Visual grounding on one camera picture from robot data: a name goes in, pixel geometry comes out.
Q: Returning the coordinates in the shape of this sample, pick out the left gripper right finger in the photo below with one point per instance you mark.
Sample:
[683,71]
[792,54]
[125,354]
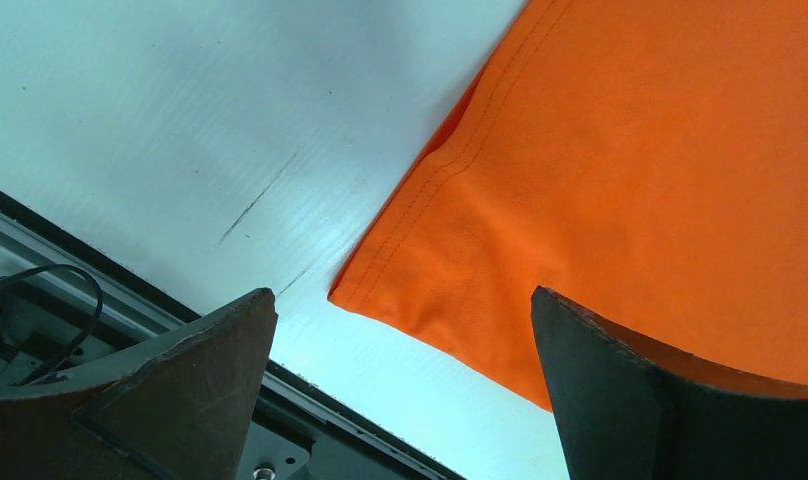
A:
[627,406]

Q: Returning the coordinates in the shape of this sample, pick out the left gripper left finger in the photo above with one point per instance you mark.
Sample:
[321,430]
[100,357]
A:
[177,406]

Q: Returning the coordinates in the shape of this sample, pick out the orange t shirt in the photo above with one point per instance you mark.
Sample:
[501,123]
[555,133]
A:
[646,159]

